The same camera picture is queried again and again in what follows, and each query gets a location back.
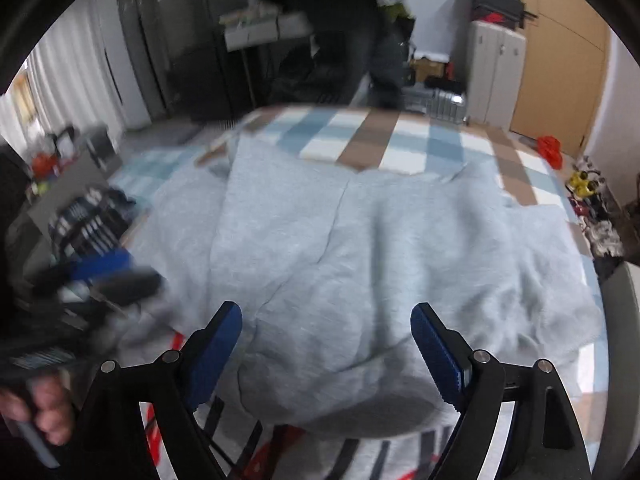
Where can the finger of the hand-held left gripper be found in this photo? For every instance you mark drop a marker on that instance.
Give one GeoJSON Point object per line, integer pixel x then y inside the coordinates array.
{"type": "Point", "coordinates": [100, 264]}
{"type": "Point", "coordinates": [130, 286]}

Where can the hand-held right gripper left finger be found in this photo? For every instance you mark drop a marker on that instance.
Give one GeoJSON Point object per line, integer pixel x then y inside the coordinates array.
{"type": "Point", "coordinates": [215, 355]}

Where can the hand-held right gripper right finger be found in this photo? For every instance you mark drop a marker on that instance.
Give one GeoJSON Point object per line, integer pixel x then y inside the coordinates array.
{"type": "Point", "coordinates": [440, 355]}

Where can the grey hoodie with red stripes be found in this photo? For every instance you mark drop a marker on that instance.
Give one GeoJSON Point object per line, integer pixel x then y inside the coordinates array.
{"type": "Point", "coordinates": [375, 260]}

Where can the person's left hand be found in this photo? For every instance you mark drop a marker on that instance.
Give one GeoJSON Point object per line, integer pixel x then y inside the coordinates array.
{"type": "Point", "coordinates": [47, 405]}

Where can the black white plaid bag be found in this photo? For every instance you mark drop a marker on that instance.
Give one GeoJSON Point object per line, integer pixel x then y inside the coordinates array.
{"type": "Point", "coordinates": [85, 225]}

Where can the grey coffee table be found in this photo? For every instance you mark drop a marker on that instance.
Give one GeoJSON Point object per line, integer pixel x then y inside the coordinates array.
{"type": "Point", "coordinates": [55, 195]}

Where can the clear bag of red fruit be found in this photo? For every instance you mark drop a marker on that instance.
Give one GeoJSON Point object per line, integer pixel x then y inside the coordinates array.
{"type": "Point", "coordinates": [44, 165]}

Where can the white curtain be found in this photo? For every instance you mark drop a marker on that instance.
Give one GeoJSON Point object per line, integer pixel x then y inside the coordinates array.
{"type": "Point", "coordinates": [65, 75]}

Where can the pile of shoes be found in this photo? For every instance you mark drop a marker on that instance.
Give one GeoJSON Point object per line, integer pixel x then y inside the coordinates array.
{"type": "Point", "coordinates": [595, 230]}

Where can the dark grey fridge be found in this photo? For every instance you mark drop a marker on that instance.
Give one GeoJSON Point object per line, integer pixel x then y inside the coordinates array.
{"type": "Point", "coordinates": [210, 60]}

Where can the red plastic bag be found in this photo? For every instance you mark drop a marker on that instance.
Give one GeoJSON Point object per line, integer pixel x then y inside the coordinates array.
{"type": "Point", "coordinates": [549, 150]}

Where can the silver suitcase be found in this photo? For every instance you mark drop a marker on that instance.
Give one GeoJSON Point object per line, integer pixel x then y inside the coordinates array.
{"type": "Point", "coordinates": [440, 105]}

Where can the white desk with drawers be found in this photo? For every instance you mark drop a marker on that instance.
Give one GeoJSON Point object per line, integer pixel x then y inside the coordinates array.
{"type": "Point", "coordinates": [255, 32]}

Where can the open cardboard box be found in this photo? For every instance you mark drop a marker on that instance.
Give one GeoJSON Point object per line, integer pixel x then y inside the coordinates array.
{"type": "Point", "coordinates": [427, 70]}

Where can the cream suitcase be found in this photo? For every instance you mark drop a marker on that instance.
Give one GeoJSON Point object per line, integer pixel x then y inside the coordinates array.
{"type": "Point", "coordinates": [495, 75]}

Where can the wooden door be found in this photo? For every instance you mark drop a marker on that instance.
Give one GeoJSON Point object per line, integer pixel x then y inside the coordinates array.
{"type": "Point", "coordinates": [560, 60]}

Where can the black shoe box red print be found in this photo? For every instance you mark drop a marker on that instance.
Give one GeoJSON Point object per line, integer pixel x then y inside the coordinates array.
{"type": "Point", "coordinates": [492, 15]}

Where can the dark wrapped bouquet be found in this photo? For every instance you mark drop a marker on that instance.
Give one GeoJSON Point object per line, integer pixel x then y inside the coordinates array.
{"type": "Point", "coordinates": [397, 10]}

